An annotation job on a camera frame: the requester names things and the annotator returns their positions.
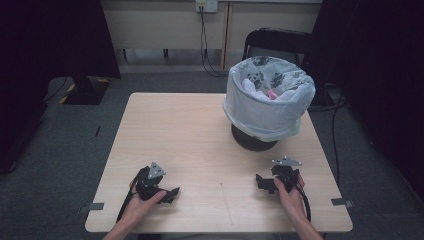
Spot trash bin with white liner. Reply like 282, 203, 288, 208
222, 55, 317, 143

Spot left hand-held gripper black cable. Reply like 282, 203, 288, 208
115, 179, 140, 224

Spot black floor cable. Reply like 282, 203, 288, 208
307, 82, 348, 188

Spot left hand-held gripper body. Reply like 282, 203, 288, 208
134, 161, 167, 202

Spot black curtain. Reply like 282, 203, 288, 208
0, 0, 122, 175
300, 0, 424, 202

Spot beige wooden cabinet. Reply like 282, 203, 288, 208
99, 0, 324, 73

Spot white wall socket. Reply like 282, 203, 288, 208
195, 0, 219, 14

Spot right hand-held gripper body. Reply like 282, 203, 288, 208
270, 155, 303, 194

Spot right hand-held gripper black cable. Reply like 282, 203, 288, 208
292, 181, 312, 223

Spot person's right hand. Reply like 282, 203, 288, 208
273, 174, 306, 225

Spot person's left hand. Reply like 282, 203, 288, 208
119, 180, 168, 231

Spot white crumpled tissue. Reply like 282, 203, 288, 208
241, 77, 270, 102

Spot black power cable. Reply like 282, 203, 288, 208
199, 5, 232, 79

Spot black chair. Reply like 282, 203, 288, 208
242, 27, 314, 68

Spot hand-held gripper black cable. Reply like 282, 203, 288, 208
292, 181, 312, 223
115, 179, 140, 224

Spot grey tape strip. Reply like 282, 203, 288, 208
79, 202, 105, 215
330, 197, 355, 209

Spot black trash bin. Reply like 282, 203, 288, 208
230, 123, 280, 153

